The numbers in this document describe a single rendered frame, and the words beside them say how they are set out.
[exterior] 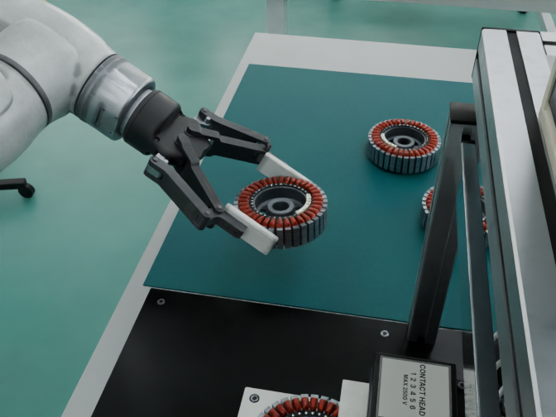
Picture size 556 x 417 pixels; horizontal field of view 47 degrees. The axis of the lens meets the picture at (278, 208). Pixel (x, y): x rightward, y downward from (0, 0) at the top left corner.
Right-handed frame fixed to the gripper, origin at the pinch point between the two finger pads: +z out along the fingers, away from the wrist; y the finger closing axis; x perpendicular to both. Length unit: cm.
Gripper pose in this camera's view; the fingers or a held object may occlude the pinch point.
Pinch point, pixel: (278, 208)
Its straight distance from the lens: 77.6
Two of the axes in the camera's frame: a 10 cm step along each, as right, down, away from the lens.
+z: 8.3, 5.6, 0.2
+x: 4.3, -6.1, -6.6
